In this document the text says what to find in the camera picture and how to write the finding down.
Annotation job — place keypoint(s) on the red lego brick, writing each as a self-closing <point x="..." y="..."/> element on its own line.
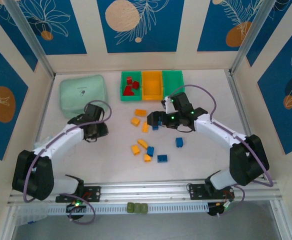
<point x="129" y="80"/>
<point x="135" y="85"/>
<point x="128" y="91"/>

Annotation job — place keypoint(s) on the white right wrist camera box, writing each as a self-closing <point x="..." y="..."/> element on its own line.
<point x="168" y="106"/>

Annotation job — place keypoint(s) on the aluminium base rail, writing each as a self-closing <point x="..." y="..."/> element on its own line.
<point x="148" y="190"/>

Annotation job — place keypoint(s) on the blue lego brick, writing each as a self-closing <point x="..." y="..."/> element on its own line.
<point x="179" y="142"/>
<point x="155" y="127"/>
<point x="162" y="158"/>
<point x="150" y="150"/>

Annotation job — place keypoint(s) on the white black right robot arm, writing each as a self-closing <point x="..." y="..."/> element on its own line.
<point x="218" y="132"/>

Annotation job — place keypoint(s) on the blue floral wall panel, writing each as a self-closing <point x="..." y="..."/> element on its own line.
<point x="286" y="87"/>
<point x="61" y="30"/>
<point x="221" y="25"/>
<point x="3" y="100"/>
<point x="141" y="25"/>

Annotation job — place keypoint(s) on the mint green medicine bag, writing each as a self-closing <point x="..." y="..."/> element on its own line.
<point x="82" y="92"/>

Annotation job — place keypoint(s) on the yellow lego brick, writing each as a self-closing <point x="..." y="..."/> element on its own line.
<point x="147" y="158"/>
<point x="135" y="121"/>
<point x="140" y="113"/>
<point x="145" y="126"/>
<point x="135" y="149"/>
<point x="142" y="143"/>

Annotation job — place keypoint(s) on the olive green block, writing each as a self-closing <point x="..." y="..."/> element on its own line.
<point x="130" y="208"/>
<point x="144" y="208"/>
<point x="137" y="208"/>

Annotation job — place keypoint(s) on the clear plastic packet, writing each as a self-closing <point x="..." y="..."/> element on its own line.
<point x="42" y="142"/>

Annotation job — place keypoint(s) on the aluminium side rail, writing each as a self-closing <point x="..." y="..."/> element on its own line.
<point x="241" y="112"/>

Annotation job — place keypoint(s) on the aluminium frame post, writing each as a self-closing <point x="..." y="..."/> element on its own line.
<point x="31" y="37"/>
<point x="251" y="37"/>

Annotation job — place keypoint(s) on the yellow plastic bin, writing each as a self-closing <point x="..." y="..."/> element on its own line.
<point x="152" y="85"/>

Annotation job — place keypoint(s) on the clear plastic organizer box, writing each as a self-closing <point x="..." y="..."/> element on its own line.
<point x="31" y="217"/>

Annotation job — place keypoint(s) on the black controller board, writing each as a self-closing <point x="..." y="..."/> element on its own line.
<point x="76" y="206"/>
<point x="219" y="207"/>

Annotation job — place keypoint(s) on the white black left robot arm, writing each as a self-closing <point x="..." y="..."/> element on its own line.
<point x="66" y="137"/>

